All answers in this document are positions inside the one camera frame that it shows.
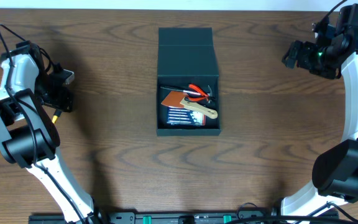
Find red handled pliers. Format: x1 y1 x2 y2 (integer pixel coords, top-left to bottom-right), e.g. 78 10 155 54
186 84 216 103

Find orange scraper wooden handle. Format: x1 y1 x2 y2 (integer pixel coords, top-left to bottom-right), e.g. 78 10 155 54
161 91 218 119

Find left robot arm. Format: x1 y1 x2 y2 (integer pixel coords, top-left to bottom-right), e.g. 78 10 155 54
0 41 98 223

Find screwdriver set blister pack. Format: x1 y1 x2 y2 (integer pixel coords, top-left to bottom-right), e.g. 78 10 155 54
167 108 206 126

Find black yellow screwdriver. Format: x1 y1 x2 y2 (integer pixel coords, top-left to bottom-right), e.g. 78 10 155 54
52 110 62 124

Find black handled claw hammer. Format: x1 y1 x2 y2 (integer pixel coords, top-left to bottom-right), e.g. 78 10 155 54
160 85 213 105

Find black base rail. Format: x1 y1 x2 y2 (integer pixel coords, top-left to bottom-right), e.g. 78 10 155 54
28 211 340 224

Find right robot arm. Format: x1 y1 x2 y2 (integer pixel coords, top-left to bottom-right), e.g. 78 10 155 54
274 1 358 223

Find black gift box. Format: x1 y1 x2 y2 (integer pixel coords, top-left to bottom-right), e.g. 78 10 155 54
156 27 221 136

